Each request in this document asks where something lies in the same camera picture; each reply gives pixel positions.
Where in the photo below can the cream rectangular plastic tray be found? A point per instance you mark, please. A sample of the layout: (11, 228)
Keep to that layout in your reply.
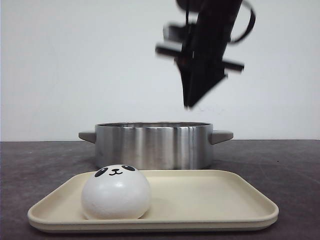
(182, 201)

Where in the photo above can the front left panda bun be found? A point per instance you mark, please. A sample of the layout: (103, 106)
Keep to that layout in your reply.
(115, 192)

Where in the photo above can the stainless steel steamer pot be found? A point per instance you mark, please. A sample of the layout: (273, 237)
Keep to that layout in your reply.
(165, 145)

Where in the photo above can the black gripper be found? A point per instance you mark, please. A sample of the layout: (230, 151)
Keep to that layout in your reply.
(204, 37)

